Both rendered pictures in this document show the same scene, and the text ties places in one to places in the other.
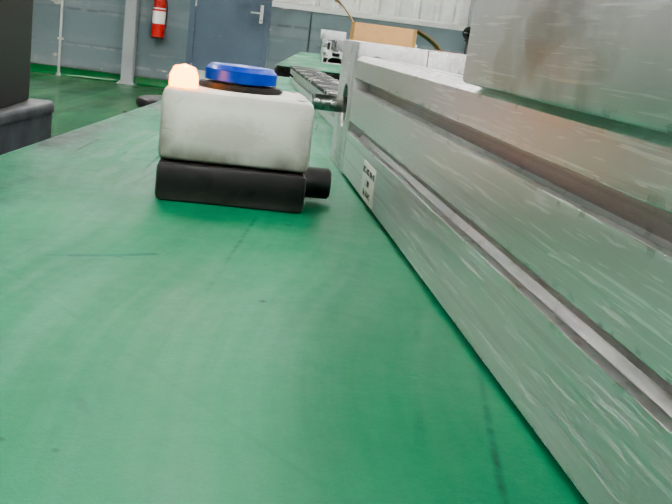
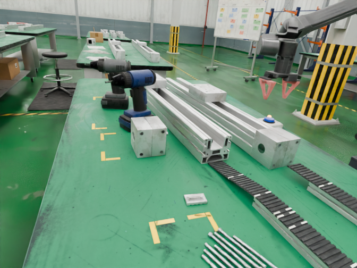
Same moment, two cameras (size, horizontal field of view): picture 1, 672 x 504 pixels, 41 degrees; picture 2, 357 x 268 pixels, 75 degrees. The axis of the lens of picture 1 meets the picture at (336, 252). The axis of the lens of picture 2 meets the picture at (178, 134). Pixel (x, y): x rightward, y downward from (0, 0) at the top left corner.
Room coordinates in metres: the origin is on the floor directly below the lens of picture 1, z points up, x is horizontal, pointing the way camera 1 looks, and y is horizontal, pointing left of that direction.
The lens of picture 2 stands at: (1.24, -0.55, 1.16)
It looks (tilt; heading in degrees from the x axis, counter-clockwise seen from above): 25 degrees down; 162
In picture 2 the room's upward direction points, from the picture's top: 5 degrees clockwise
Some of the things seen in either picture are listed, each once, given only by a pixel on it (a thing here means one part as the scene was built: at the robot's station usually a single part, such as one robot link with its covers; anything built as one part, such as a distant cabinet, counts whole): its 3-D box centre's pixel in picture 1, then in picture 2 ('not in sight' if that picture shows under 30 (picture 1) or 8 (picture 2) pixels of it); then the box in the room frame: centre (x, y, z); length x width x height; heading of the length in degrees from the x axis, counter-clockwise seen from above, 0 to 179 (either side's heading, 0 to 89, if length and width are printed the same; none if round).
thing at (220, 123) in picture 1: (249, 141); (265, 127); (0.52, 0.06, 0.81); 0.10 x 0.08 x 0.06; 98
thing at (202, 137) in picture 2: not in sight; (168, 107); (0.28, -0.29, 0.82); 0.80 x 0.10 x 0.09; 8
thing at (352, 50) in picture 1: (392, 109); (277, 147); (0.70, -0.03, 0.83); 0.12 x 0.09 x 0.10; 98
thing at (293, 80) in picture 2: not in sight; (284, 86); (0.51, 0.10, 0.98); 0.07 x 0.07 x 0.09; 8
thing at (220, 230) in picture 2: not in sight; (240, 246); (0.98, -0.32, 0.78); 0.11 x 0.01 x 0.01; 26
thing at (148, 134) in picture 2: not in sight; (151, 135); (0.57, -0.42, 0.83); 0.11 x 0.10 x 0.10; 95
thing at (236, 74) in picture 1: (240, 82); (269, 120); (0.52, 0.07, 0.84); 0.04 x 0.04 x 0.02
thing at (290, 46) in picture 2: not in sight; (286, 49); (0.51, 0.06, 1.11); 0.07 x 0.06 x 0.07; 68
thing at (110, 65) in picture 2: not in sight; (108, 83); (0.14, -0.54, 0.89); 0.20 x 0.08 x 0.22; 81
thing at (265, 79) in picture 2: not in sight; (270, 86); (0.52, 0.03, 0.98); 0.07 x 0.07 x 0.09; 8
